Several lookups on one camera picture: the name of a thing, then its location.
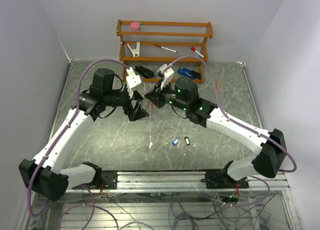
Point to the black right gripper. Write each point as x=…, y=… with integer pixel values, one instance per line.
x=156, y=96

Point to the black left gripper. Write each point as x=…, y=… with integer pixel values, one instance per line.
x=137, y=113

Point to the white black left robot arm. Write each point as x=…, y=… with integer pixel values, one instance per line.
x=44, y=174

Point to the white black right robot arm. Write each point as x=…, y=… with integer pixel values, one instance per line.
x=267, y=155

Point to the black stapler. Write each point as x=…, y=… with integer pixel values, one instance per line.
x=144, y=72

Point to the blue stapler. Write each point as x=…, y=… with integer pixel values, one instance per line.
x=189, y=73

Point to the white plastic clamp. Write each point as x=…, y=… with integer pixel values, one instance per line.
x=134, y=51

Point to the red capped thin marker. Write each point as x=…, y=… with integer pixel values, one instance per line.
x=166, y=48

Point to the black tagged key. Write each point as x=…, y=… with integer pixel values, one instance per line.
x=187, y=144

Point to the red capped white marker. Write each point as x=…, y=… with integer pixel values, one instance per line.
x=197, y=52

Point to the orange pencil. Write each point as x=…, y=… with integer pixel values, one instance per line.
x=218, y=86

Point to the pink eraser block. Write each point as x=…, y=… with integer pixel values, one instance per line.
x=135, y=26

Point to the brown wooden shelf rack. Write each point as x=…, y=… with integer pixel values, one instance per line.
x=179, y=36

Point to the aluminium mounting rail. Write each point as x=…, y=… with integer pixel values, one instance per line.
x=185, y=181

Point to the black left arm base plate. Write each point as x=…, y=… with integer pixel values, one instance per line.
x=104, y=180

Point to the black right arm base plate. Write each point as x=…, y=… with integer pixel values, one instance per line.
x=216, y=179

